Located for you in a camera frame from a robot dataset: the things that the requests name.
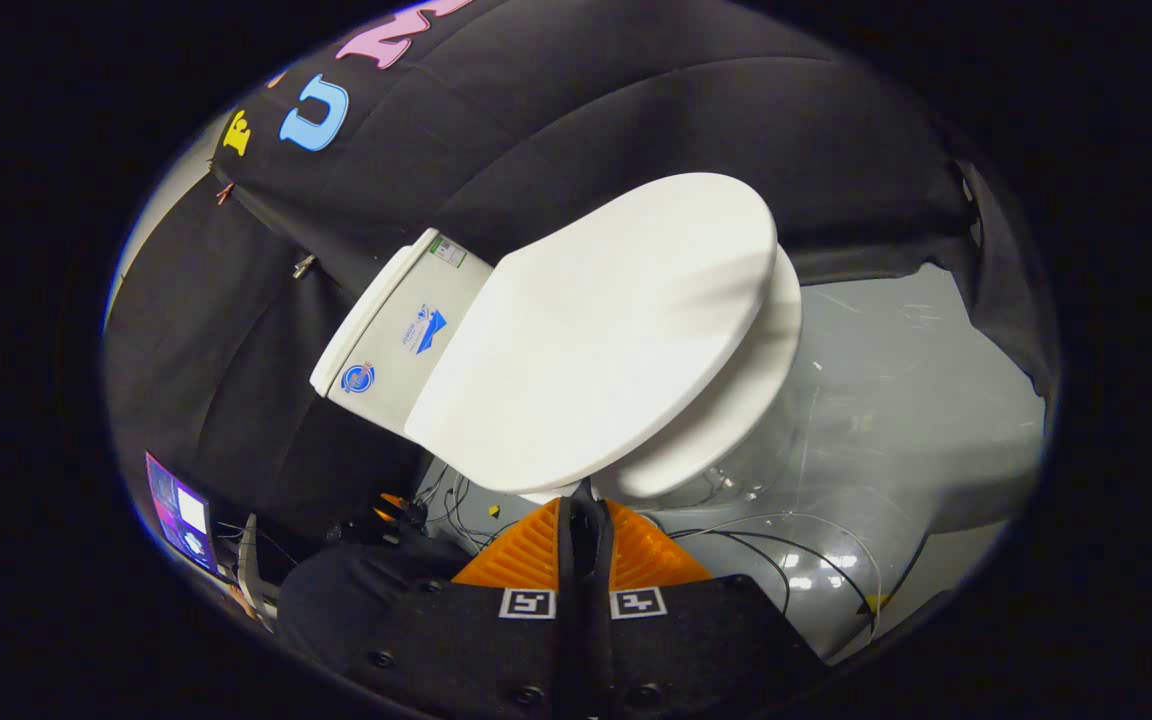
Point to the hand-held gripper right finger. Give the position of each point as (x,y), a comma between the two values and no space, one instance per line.
(598,560)

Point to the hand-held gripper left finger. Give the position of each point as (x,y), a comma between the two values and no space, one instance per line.
(572,560)

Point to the white toilet lid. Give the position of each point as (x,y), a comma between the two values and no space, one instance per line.
(596,330)

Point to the white toilet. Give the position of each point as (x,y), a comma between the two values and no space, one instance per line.
(391,330)

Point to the orange and black tool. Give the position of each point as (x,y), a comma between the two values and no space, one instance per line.
(391,510)

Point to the computer monitor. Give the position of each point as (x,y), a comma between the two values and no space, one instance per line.
(186,515)

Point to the silver metal clip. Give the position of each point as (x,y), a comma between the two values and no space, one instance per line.
(304,266)

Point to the black backdrop cloth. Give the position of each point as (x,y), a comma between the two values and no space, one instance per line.
(586,110)

